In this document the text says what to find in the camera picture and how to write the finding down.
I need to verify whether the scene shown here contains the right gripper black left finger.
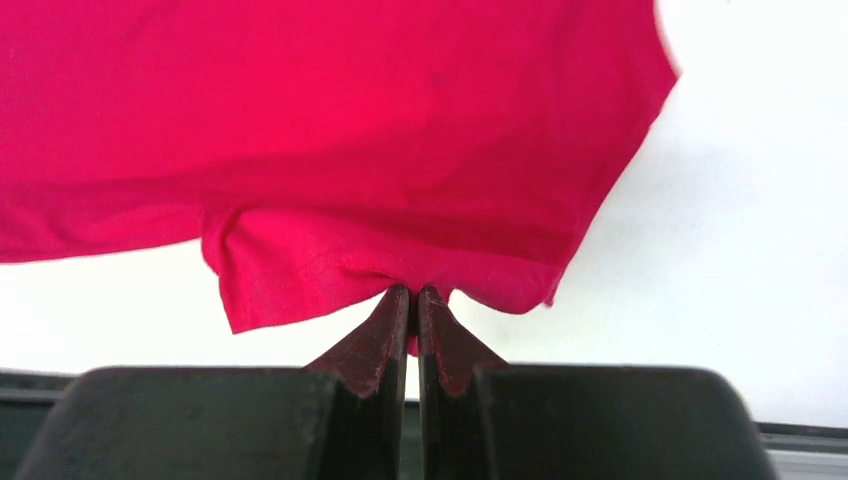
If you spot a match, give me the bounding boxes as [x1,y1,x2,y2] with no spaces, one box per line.
[16,286,410,479]

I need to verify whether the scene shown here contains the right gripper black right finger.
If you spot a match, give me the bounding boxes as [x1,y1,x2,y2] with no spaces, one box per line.
[417,287,776,479]

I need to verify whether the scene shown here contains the red t-shirt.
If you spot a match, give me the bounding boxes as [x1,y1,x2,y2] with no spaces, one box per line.
[1,1,677,333]

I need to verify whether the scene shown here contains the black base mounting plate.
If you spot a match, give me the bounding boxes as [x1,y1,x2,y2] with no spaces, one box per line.
[0,370,848,480]

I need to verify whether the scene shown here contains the aluminium rail frame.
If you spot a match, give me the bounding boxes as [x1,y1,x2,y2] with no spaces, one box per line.
[763,434,847,480]

